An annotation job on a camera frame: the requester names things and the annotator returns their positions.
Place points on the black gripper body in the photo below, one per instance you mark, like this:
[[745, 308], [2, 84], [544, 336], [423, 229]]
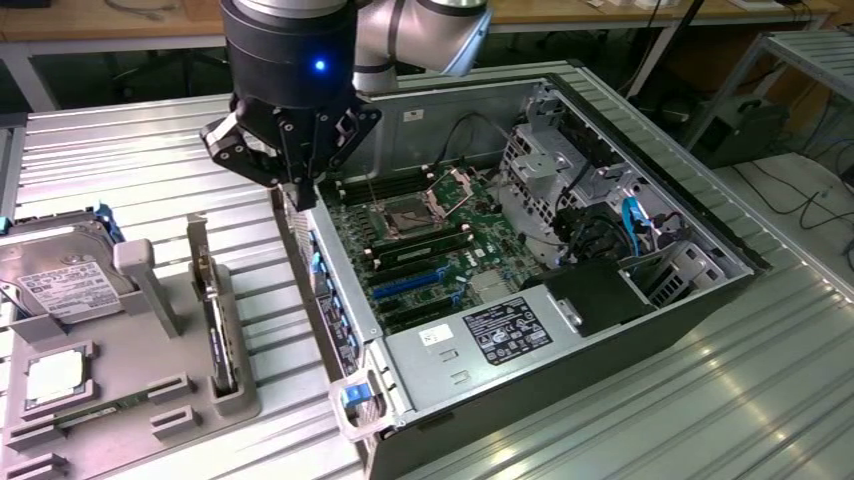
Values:
[[287, 55]]

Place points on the graphics card with fan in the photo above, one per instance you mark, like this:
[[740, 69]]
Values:
[[217, 340]]

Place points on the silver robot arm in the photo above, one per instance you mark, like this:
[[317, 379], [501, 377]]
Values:
[[414, 35]]

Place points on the black RAM slot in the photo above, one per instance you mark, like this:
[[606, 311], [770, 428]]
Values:
[[386, 182], [414, 239], [390, 194], [387, 188], [383, 176]]

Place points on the thin locking lever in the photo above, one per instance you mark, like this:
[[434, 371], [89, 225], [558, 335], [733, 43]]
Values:
[[373, 186]]

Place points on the black office chair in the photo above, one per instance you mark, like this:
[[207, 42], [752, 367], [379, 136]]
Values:
[[194, 57]]

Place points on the metal socket cover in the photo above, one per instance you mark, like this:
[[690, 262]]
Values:
[[459, 173]]

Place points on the CPU socket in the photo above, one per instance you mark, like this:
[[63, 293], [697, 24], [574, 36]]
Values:
[[407, 217]]

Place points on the RAM stick with black chips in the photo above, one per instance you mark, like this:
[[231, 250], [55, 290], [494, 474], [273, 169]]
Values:
[[421, 250]]

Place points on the perforated metal drive cage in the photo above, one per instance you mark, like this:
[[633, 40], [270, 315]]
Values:
[[528, 200]]

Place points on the green motherboard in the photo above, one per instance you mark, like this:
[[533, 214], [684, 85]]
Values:
[[494, 235]]

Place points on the black expansion slot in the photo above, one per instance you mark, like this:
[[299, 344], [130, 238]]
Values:
[[417, 302], [407, 274], [423, 316]]

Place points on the blue expansion slot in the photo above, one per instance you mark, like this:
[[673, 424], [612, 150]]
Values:
[[407, 289]]

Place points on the silver chipset heat sink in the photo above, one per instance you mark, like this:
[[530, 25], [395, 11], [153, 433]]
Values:
[[490, 284]]

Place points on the silver hard disk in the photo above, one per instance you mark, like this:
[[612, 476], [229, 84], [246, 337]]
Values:
[[60, 280]]

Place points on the grey plastic parts rack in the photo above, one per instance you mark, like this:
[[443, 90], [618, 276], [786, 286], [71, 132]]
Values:
[[134, 360]]

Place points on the black plastic shroud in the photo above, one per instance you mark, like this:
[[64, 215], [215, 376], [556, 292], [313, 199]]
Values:
[[588, 295]]

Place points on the silver power supply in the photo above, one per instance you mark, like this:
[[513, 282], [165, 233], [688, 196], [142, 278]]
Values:
[[434, 370]]

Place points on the white box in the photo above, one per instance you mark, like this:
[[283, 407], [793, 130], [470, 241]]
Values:
[[634, 4]]

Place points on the blue plastic case tab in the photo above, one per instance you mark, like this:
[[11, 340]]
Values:
[[354, 392]]

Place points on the silver CPU chip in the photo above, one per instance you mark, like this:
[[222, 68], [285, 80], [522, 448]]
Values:
[[56, 375]]

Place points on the green RAM stick bare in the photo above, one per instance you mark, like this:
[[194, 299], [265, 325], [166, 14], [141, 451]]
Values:
[[101, 411]]

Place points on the metal disk bay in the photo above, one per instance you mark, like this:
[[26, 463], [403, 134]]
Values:
[[668, 285]]

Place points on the black box device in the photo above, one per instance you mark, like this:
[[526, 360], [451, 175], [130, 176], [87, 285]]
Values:
[[748, 130]]

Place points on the open black PC case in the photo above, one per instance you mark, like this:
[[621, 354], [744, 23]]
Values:
[[668, 350]]

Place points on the metal slat side table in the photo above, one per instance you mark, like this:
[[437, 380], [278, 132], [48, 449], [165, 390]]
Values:
[[814, 55]]

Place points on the grey plastic corner bracket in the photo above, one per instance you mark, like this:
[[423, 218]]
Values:
[[357, 425]]

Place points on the wooden desk white frame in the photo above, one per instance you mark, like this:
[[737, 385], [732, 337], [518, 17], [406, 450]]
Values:
[[734, 15]]

